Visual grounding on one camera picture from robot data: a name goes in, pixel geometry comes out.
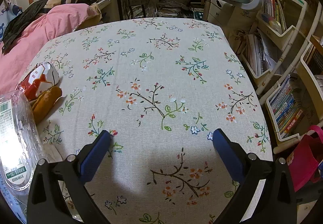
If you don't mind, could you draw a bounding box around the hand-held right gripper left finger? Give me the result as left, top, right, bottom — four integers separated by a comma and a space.
26, 130, 113, 224

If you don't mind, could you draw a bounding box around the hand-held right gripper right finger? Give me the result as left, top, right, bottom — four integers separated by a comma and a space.
212, 128, 298, 224

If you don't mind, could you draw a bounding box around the black jacket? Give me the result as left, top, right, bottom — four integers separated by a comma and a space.
2, 0, 55, 54

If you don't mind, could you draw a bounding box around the red and white snack wrapper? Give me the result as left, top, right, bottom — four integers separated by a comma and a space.
17, 62, 60, 101

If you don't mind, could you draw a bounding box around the pink blanket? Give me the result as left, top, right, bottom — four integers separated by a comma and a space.
0, 4, 101, 103

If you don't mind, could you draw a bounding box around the pink tote bag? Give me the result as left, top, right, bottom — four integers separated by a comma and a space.
288, 125, 323, 191

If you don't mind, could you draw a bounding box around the floral tablecloth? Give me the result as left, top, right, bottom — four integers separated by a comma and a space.
15, 17, 274, 224

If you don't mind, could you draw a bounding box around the orange snack wrapper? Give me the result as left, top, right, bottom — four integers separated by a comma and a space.
31, 86, 63, 125

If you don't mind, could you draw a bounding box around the row of colourful books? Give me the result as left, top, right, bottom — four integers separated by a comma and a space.
269, 75, 306, 139

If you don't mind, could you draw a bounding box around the striped shopping bag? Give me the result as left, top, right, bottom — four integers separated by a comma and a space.
127, 0, 157, 19

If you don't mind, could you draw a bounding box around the pink whale print curtain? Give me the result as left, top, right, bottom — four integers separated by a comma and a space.
0, 0, 26, 43

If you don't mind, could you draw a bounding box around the clear plastic container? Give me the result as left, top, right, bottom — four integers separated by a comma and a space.
0, 90, 46, 191

